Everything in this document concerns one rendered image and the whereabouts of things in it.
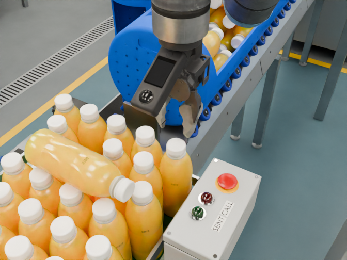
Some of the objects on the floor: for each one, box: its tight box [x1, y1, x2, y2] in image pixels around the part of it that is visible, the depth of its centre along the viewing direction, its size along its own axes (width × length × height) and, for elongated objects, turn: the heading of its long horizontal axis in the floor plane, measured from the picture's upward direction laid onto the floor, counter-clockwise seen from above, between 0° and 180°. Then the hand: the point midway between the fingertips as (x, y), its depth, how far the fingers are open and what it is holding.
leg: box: [230, 103, 246, 141], centre depth 214 cm, size 6×6×63 cm
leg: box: [252, 54, 282, 149], centre depth 209 cm, size 6×6×63 cm
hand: (173, 129), depth 75 cm, fingers open, 5 cm apart
